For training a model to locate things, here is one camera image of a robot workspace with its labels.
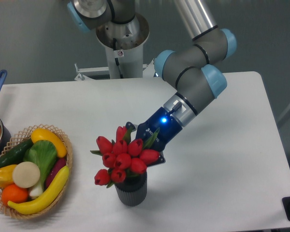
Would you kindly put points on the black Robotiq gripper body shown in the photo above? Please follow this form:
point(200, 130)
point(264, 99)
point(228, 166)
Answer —
point(168, 129)

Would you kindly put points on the red tulip bouquet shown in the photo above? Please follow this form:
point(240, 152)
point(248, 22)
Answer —
point(122, 157)

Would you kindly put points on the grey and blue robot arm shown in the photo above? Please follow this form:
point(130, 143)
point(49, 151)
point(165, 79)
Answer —
point(192, 72)

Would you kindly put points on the dark grey ribbed vase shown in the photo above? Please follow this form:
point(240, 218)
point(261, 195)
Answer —
point(133, 190)

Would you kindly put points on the purple eggplant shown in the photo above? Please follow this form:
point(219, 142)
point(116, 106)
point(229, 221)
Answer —
point(61, 162)

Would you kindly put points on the yellow squash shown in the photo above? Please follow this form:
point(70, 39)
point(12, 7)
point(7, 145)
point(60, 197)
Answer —
point(45, 134)

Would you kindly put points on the green bok choy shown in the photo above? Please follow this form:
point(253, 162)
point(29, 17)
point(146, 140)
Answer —
point(43, 153)

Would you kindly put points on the woven wicker basket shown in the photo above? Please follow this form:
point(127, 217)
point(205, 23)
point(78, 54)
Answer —
point(22, 136)

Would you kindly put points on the beige round disc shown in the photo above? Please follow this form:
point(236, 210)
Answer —
point(26, 174)

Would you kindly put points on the green cucumber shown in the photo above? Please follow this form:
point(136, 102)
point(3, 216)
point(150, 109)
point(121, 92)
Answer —
point(15, 155)

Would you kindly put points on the yellow banana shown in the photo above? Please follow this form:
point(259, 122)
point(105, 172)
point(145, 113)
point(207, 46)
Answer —
point(46, 198)

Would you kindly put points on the orange fruit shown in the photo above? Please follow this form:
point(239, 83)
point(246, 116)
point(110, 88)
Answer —
point(15, 194)

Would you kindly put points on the yellow bell pepper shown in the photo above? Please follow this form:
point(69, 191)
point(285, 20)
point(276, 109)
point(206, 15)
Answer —
point(6, 175)

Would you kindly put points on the white metal base bracket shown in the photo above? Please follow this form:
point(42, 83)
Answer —
point(101, 73)

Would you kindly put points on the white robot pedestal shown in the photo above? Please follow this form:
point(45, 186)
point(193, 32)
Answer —
point(123, 45)

